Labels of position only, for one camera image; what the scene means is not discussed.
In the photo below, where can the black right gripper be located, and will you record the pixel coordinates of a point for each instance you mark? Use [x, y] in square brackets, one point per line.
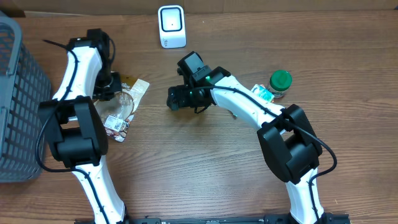
[181, 99]

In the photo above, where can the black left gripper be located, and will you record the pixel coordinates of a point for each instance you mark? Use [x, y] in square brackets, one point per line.
[104, 95]

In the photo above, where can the brown cookie bag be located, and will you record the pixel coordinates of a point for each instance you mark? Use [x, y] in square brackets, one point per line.
[118, 113]

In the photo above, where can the small green white sachet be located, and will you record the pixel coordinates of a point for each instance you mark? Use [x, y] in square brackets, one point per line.
[262, 92]

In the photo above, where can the green lid seasoning jar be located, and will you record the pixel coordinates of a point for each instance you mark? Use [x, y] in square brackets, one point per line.
[279, 82]

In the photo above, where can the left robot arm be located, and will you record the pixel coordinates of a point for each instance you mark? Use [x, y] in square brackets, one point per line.
[73, 128]

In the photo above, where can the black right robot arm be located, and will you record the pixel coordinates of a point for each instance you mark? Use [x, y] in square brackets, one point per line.
[288, 142]

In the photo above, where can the white barcode scanner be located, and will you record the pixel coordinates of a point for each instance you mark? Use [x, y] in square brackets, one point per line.
[172, 31]

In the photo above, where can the grey plastic mesh basket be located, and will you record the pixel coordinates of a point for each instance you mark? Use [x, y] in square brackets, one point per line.
[24, 85]

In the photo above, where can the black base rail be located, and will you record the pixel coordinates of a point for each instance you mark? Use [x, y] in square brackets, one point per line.
[327, 218]

